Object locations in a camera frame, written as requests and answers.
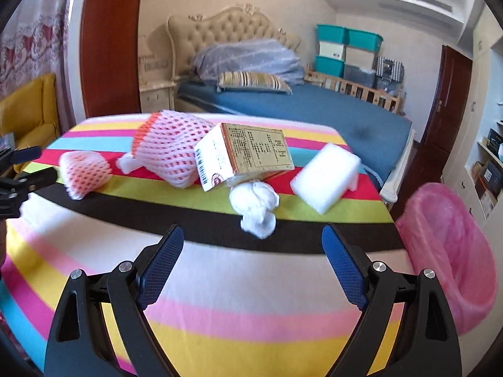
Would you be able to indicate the brown wooden pillar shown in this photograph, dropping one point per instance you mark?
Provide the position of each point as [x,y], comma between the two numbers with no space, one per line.
[112,47]

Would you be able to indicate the brown cardboard box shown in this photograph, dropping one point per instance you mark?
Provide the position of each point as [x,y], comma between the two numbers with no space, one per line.
[477,169]

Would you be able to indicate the wooden crib rail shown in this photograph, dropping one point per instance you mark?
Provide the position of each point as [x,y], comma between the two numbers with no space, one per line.
[353,88]

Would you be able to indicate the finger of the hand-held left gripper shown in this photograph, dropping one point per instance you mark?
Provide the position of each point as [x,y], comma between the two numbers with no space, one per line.
[21,155]
[35,180]

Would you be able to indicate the large pink foam net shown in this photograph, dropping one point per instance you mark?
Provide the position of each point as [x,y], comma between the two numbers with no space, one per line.
[169,145]

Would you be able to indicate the dark brown door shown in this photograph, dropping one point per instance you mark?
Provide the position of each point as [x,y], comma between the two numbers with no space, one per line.
[448,102]

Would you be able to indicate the small pink foam net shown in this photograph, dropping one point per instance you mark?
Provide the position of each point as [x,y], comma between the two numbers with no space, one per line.
[84,174]

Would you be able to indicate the black box on shelf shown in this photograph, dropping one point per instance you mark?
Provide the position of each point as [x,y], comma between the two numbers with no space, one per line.
[494,138]

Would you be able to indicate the white foam block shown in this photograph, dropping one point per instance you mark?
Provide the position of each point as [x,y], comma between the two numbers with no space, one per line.
[326,176]

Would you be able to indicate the white tissue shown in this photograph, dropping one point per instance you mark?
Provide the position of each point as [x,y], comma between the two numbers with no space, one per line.
[255,200]

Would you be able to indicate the grey dotted quilt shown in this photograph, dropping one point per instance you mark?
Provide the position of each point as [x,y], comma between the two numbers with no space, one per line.
[251,61]

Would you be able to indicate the blue bin with pink liner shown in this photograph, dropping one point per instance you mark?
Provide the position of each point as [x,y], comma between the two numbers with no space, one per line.
[452,251]

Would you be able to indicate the cream nightstand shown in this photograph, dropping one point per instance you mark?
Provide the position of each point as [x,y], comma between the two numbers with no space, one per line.
[157,98]

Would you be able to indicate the grey white storage box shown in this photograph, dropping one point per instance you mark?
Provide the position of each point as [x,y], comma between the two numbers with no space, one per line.
[359,57]

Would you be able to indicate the pink lace curtain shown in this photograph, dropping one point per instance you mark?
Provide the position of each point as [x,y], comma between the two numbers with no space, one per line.
[39,39]

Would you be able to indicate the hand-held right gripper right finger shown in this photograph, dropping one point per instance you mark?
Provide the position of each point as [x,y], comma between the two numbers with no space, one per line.
[346,267]

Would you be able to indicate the black white checkered bag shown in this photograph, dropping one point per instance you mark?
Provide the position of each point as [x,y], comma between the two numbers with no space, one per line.
[389,67]

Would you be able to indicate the colourful striped tablecloth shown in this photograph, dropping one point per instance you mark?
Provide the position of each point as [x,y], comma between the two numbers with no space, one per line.
[235,282]

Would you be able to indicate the yellow cardboard box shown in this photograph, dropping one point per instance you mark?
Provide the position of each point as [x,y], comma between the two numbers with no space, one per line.
[251,149]

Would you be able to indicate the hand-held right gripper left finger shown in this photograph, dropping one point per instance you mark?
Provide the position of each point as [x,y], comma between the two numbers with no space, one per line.
[161,263]

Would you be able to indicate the striped pillow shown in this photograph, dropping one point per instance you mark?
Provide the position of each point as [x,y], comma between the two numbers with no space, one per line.
[251,81]

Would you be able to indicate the dark small safe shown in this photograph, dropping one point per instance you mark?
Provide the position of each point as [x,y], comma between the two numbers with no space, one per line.
[492,174]

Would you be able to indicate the teal storage box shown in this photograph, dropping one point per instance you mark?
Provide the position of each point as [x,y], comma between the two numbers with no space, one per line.
[330,65]
[332,33]
[365,40]

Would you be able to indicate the yellow armchair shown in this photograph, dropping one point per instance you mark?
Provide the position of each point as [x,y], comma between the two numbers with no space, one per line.
[27,118]

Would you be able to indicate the clear grey storage box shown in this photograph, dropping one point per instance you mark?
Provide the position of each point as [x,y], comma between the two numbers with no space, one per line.
[359,76]

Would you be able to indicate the white built-in wardrobe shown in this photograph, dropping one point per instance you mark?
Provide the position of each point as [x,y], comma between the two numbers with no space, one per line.
[477,86]

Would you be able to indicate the small printed box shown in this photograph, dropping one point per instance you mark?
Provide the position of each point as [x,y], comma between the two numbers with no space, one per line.
[6,141]

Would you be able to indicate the bed with beige tufted headboard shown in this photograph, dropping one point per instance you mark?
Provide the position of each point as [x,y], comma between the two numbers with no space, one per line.
[334,114]

